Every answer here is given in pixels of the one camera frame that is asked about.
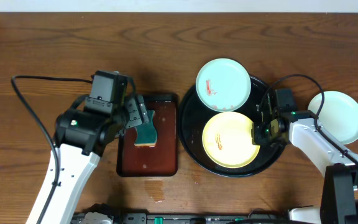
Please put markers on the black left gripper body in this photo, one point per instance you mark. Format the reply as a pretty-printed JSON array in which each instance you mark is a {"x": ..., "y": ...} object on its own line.
[{"x": 138, "y": 112}]

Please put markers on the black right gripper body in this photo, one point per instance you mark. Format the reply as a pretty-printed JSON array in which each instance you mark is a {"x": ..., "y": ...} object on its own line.
[{"x": 264, "y": 134}]

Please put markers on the green yellow sponge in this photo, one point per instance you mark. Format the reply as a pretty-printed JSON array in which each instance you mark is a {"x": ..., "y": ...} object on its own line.
[{"x": 146, "y": 133}]

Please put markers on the yellow plate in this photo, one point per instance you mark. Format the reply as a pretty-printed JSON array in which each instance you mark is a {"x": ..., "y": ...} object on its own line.
[{"x": 227, "y": 140}]

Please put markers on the light green plate front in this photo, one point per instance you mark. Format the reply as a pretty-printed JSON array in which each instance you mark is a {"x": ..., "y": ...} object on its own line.
[{"x": 339, "y": 115}]

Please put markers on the light green plate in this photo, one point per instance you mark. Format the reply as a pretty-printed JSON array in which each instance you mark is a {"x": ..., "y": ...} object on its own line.
[
  {"x": 223, "y": 85},
  {"x": 339, "y": 115}
]

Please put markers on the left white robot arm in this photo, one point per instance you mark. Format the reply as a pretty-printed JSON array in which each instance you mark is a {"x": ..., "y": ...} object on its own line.
[{"x": 80, "y": 140}]

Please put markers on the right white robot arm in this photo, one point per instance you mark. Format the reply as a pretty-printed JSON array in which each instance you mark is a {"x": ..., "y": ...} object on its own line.
[{"x": 337, "y": 164}]

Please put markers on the dark red rectangular tray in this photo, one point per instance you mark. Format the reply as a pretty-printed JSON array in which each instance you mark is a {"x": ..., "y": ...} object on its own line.
[{"x": 152, "y": 160}]

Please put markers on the black round tray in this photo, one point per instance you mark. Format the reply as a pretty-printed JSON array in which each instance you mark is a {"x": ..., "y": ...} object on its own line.
[{"x": 193, "y": 116}]

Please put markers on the light green plate back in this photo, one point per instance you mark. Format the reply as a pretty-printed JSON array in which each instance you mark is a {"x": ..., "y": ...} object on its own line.
[{"x": 223, "y": 85}]

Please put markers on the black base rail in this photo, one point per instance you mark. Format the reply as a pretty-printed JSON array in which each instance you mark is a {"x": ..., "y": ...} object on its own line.
[{"x": 103, "y": 213}]

